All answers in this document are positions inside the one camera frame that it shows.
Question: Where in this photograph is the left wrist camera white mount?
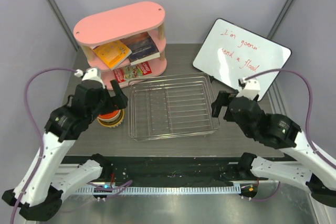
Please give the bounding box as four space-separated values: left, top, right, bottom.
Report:
74 68 103 83

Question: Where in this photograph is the beige speckled bowl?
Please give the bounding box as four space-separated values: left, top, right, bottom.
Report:
97 110 124 124

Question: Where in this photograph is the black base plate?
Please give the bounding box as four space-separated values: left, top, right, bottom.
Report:
62 155 268 183

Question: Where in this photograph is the red magazine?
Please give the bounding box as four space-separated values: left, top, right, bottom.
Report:
113 61 153 87

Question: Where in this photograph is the pink three-tier shelf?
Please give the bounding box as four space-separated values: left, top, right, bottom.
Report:
73 1 167 90

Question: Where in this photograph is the dark blue book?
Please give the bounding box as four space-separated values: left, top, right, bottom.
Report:
121 32 160 66

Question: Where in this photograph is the metal wire dish rack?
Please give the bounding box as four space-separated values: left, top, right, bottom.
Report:
128 73 220 141

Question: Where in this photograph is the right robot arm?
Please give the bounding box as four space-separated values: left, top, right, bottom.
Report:
211 91 335 207

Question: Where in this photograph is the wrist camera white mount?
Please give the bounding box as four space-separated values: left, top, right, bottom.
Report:
236 78 260 101
74 68 103 83

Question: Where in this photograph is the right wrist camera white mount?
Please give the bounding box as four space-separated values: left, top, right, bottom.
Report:
236 78 260 101

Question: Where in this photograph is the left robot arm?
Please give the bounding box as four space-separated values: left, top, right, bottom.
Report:
2 80 128 221

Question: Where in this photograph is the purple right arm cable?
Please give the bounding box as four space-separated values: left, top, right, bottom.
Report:
238 68 336 200

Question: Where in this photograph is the yellow book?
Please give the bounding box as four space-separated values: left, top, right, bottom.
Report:
92 40 132 70

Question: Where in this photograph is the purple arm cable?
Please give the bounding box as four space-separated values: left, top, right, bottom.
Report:
9 68 133 224
238 68 336 200

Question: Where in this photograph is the orange bowl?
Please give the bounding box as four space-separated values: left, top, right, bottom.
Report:
98 111 120 120

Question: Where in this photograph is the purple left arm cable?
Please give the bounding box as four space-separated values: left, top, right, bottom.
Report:
9 68 133 224

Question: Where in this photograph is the white whiteboard with red writing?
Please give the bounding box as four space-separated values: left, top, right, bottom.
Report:
193 18 292 90

